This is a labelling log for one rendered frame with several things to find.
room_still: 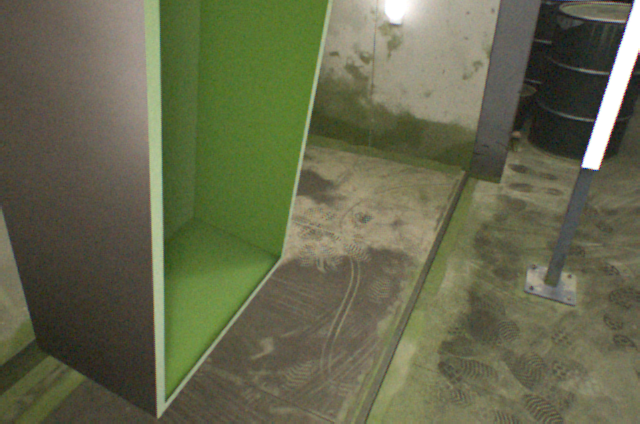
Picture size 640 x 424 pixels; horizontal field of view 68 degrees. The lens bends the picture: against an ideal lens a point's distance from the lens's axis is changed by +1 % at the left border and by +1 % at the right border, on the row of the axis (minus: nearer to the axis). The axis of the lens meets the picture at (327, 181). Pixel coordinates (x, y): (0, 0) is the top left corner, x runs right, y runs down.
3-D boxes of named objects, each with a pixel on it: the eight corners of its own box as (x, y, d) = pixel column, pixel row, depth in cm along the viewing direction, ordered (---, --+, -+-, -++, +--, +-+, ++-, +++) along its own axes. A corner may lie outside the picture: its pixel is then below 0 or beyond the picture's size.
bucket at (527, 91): (525, 136, 339) (534, 98, 324) (483, 128, 349) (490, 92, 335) (529, 120, 363) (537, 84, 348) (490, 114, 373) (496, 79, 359)
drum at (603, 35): (520, 125, 355) (549, 0, 310) (603, 130, 346) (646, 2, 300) (534, 161, 306) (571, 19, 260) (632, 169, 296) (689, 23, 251)
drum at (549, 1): (584, 105, 389) (619, -11, 343) (571, 129, 348) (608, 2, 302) (511, 91, 417) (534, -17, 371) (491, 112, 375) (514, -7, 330)
